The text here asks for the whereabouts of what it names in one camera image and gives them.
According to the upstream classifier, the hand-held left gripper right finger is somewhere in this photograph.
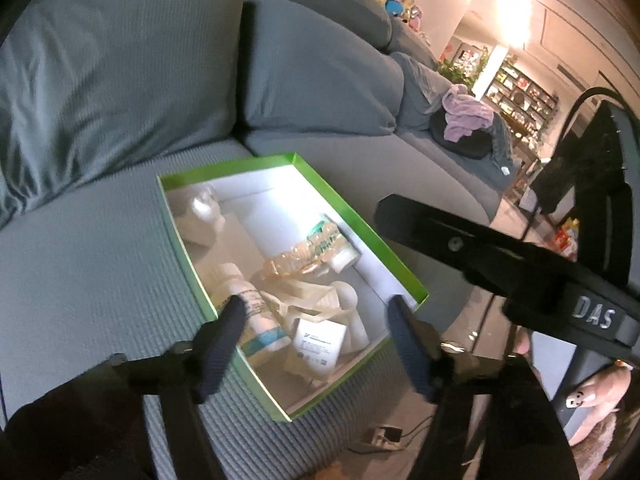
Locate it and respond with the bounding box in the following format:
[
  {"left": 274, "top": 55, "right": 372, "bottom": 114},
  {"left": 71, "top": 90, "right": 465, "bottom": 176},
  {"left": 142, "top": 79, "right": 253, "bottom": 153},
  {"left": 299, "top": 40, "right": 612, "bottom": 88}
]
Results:
[{"left": 386, "top": 295, "right": 573, "bottom": 480}]

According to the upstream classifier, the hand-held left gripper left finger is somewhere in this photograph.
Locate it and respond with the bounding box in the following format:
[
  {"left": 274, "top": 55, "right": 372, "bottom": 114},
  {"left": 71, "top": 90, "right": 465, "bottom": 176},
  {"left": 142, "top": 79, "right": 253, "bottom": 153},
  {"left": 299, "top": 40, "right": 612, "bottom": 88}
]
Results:
[{"left": 105, "top": 295, "right": 248, "bottom": 480}]

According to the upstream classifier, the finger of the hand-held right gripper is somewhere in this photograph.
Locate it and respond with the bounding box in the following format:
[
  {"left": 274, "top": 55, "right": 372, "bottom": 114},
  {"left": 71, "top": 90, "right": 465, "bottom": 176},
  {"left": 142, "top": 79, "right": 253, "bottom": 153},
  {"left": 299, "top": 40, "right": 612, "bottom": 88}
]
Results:
[{"left": 374, "top": 194, "right": 571, "bottom": 311}]

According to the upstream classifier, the small white pill bottle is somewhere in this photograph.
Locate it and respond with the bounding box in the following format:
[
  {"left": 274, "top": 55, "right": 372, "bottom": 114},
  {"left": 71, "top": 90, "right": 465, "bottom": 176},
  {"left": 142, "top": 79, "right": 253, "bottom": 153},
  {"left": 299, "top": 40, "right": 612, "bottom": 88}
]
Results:
[{"left": 210, "top": 262, "right": 291, "bottom": 366}]

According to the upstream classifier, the white plastic object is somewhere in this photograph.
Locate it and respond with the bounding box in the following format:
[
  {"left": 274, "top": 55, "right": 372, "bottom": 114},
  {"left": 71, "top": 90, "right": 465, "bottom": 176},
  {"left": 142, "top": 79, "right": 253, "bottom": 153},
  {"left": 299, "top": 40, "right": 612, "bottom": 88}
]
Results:
[{"left": 332, "top": 280, "right": 373, "bottom": 356}]

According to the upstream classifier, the white tagged cloth pouch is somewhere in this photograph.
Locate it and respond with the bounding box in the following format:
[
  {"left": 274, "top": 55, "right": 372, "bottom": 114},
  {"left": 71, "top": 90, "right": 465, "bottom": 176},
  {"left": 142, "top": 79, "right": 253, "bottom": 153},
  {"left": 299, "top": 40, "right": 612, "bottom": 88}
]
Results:
[{"left": 282, "top": 315, "right": 348, "bottom": 378}]

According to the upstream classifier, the clear hair claw clip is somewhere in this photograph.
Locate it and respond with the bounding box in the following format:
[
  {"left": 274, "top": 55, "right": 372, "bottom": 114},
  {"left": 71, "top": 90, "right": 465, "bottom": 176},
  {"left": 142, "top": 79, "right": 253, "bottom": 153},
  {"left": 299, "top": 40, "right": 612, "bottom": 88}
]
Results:
[{"left": 250, "top": 270, "right": 351, "bottom": 322}]

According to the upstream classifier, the large green label pill bottle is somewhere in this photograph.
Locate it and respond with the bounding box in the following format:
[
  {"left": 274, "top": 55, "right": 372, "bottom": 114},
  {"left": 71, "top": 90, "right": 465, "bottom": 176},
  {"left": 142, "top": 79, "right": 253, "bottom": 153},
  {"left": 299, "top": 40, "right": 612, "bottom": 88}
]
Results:
[{"left": 302, "top": 215, "right": 361, "bottom": 273}]

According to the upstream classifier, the clear plastic packet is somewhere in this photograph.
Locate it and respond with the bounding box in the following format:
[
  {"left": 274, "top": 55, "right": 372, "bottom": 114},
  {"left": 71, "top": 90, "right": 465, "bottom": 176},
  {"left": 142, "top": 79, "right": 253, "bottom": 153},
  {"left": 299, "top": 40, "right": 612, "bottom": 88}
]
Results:
[{"left": 172, "top": 182, "right": 241, "bottom": 248}]

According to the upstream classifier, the green cardboard box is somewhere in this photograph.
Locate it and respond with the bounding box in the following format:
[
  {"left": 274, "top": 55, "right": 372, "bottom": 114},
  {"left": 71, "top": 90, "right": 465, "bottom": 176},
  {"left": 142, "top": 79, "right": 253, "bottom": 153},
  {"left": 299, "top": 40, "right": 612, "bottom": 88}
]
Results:
[{"left": 156, "top": 153, "right": 430, "bottom": 422}]

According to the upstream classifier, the person's right hand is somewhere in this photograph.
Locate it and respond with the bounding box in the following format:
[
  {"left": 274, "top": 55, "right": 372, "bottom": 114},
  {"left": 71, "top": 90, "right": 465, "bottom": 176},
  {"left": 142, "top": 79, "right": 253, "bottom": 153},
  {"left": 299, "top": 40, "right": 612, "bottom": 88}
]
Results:
[{"left": 562, "top": 360, "right": 633, "bottom": 446}]

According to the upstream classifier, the colourful toy box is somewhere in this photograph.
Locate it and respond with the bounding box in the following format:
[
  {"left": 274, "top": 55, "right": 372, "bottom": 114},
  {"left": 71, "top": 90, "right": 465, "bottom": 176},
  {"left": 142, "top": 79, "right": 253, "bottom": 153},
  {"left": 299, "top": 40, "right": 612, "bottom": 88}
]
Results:
[{"left": 552, "top": 217, "right": 581, "bottom": 259}]

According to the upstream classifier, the power strip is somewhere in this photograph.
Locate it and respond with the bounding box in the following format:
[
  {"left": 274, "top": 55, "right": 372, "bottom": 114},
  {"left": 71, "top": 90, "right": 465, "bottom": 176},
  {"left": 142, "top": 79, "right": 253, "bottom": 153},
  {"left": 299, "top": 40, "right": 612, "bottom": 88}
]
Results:
[{"left": 362, "top": 425, "right": 403, "bottom": 448}]

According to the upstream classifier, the black round cushion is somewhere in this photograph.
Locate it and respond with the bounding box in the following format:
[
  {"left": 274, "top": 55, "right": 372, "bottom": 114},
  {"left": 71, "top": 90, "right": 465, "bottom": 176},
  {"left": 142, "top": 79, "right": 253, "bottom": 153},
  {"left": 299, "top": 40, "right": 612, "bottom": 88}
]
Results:
[{"left": 430, "top": 110, "right": 501, "bottom": 161}]

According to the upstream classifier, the purple cloth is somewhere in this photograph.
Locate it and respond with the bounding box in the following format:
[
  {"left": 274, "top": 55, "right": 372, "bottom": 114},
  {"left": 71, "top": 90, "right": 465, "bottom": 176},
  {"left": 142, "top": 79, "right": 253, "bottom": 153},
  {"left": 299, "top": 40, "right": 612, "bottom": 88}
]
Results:
[{"left": 442, "top": 85, "right": 496, "bottom": 143}]

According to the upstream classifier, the dark display shelf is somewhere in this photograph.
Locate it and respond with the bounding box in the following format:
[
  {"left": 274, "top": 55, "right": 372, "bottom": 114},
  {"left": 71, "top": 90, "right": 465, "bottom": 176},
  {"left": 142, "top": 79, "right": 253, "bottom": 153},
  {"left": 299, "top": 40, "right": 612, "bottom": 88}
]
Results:
[{"left": 482, "top": 55, "right": 558, "bottom": 151}]

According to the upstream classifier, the grey sofa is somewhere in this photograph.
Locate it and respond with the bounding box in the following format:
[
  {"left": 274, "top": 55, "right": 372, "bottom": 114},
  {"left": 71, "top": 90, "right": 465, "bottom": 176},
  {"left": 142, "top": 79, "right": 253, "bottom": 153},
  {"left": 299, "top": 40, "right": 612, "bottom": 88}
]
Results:
[{"left": 0, "top": 0, "right": 516, "bottom": 480}]

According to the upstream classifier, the green leafy plant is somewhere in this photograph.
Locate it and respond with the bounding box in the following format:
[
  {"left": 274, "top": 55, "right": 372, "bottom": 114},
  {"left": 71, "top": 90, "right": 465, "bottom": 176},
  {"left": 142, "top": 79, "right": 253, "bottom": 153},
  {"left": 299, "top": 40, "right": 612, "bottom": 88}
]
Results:
[{"left": 437, "top": 47, "right": 488, "bottom": 86}]

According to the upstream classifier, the grey sofa cushion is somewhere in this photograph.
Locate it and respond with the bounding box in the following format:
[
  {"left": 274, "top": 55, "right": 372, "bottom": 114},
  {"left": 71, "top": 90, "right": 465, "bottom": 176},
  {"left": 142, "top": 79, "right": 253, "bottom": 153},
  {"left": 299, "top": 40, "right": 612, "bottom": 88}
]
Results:
[
  {"left": 240, "top": 0, "right": 406, "bottom": 137},
  {"left": 0, "top": 0, "right": 246, "bottom": 233}
]

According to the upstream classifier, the bright wall lamp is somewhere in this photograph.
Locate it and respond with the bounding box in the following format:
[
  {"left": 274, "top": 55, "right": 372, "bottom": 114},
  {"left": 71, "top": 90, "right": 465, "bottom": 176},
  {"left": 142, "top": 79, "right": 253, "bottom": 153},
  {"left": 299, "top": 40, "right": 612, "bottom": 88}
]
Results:
[{"left": 495, "top": 0, "right": 532, "bottom": 46}]

